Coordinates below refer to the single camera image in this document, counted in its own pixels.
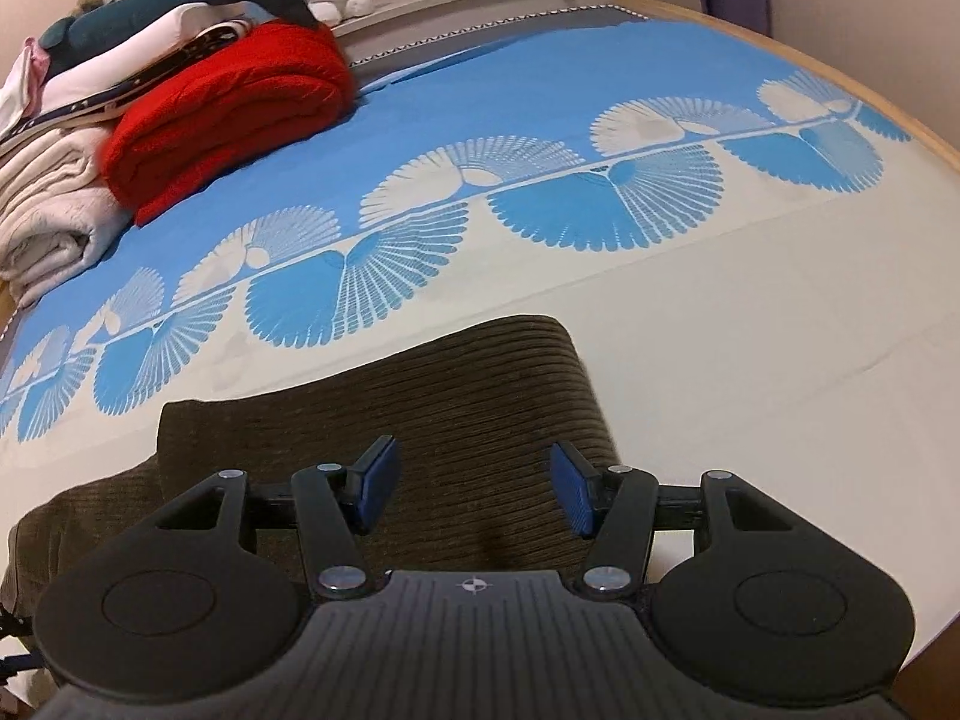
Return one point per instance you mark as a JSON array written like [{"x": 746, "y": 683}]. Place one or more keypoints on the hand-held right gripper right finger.
[{"x": 574, "y": 491}]

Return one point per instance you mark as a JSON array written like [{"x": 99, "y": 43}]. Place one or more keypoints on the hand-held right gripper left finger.
[{"x": 375, "y": 487}]

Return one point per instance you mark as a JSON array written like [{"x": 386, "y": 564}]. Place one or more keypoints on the blue white printed bed sheet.
[{"x": 712, "y": 300}]

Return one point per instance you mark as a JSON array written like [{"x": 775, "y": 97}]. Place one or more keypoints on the red folded blanket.
[{"x": 232, "y": 105}]

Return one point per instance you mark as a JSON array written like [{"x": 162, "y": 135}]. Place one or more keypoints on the cream folded blanket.
[{"x": 52, "y": 210}]

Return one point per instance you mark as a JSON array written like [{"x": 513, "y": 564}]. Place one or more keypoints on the grey mattress with zigzag trim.
[{"x": 480, "y": 34}]

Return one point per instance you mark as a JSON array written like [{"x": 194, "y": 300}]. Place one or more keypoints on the white folded pillow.
[{"x": 135, "y": 52}]

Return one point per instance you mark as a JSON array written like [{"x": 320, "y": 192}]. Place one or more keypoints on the pink cloth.
[{"x": 22, "y": 82}]

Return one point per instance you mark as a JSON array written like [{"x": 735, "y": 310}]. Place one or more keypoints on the small brown plush toy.
[{"x": 86, "y": 6}]

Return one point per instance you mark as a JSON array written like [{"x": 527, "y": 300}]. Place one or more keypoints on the wooden bed frame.
[{"x": 862, "y": 79}]

